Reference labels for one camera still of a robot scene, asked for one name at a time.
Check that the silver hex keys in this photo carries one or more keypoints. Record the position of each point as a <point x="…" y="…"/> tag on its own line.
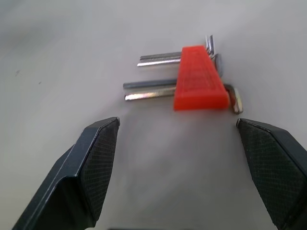
<point x="148" y="84"/>

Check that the largest silver hex key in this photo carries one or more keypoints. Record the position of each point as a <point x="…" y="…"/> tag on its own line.
<point x="148" y="95"/>

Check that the small silver hex key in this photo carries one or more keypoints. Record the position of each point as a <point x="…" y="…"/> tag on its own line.
<point x="160" y="56"/>

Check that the red plastic hex key holder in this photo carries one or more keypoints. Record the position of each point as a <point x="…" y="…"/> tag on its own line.
<point x="199" y="79"/>

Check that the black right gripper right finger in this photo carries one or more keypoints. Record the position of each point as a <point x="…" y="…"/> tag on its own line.
<point x="278" y="172"/>

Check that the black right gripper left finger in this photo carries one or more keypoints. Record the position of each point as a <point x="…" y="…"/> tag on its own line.
<point x="79" y="182"/>

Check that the medium silver hex key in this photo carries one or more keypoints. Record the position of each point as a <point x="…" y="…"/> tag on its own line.
<point x="158" y="62"/>

